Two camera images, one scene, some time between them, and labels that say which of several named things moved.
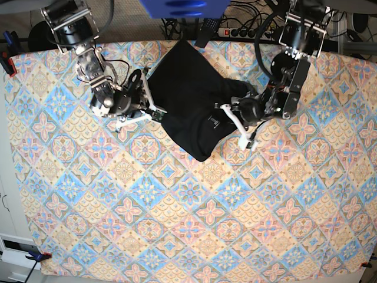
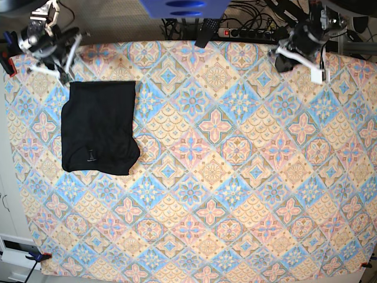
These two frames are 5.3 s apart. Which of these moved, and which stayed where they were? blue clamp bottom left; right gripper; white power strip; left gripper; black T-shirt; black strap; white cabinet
Moved: black T-shirt; left gripper; right gripper
Stayed: white cabinet; white power strip; black strap; blue clamp bottom left
